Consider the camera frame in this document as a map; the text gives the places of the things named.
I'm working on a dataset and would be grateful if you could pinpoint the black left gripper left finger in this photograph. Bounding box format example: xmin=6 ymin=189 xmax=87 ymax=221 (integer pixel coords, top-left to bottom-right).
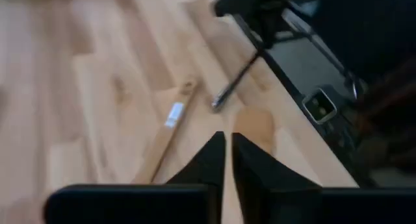
xmin=44 ymin=131 xmax=226 ymax=224

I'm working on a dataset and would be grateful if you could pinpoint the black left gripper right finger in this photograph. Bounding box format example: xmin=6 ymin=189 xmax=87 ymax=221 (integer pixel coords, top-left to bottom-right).
xmin=232 ymin=132 xmax=416 ymax=224

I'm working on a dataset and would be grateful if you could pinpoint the wooden spoon with white label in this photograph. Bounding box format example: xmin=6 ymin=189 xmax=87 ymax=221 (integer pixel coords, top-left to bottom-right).
xmin=131 ymin=80 xmax=200 ymax=185

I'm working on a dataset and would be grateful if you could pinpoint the silver table knife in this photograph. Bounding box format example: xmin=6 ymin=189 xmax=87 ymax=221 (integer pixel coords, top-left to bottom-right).
xmin=211 ymin=50 xmax=263 ymax=112

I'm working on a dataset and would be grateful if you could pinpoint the wooden spatula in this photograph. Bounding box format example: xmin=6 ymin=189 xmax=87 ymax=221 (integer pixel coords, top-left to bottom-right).
xmin=233 ymin=106 xmax=278 ymax=156

